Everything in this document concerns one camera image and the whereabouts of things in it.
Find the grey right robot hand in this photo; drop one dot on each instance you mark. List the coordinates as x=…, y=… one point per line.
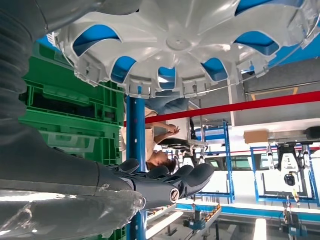
x=62, y=185

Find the blue metal shelf rack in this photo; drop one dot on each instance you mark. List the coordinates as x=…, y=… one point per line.
x=136, y=132

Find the green plastic crate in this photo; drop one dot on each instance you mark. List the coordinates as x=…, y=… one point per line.
x=75, y=76
x=109, y=149

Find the person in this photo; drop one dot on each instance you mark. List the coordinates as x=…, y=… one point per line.
x=151, y=139

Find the black office chair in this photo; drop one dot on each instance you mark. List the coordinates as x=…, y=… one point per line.
x=175, y=143

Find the white desk leg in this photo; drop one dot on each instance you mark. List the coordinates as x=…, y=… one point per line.
x=231, y=112

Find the red barrier belt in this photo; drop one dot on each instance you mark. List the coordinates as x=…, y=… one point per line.
x=237, y=106

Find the brown cardboard box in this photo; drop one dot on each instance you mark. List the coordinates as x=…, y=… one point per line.
x=256, y=136

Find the black machine on stand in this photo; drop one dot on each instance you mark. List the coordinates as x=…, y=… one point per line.
x=290, y=165

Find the blue metal frame rack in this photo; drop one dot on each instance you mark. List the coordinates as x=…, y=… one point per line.
x=226, y=165
x=287, y=199

